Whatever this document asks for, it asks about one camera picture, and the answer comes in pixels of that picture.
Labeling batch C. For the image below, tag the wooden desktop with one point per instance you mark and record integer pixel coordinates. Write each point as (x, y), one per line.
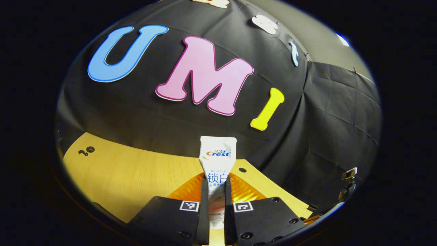
(136, 177)

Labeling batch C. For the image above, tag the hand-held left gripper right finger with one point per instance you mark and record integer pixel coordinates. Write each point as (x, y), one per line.
(266, 218)

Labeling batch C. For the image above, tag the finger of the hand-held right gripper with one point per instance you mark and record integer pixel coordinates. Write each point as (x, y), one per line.
(312, 218)

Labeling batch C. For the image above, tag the white toothpaste tube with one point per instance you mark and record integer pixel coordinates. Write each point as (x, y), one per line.
(217, 153)

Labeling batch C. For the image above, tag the black backdrop cloth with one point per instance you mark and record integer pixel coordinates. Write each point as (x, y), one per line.
(136, 112)

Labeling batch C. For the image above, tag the metal clip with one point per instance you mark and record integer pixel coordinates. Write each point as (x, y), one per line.
(349, 174)

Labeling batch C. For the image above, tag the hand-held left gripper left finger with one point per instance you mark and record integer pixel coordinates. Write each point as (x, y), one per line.
(164, 218)

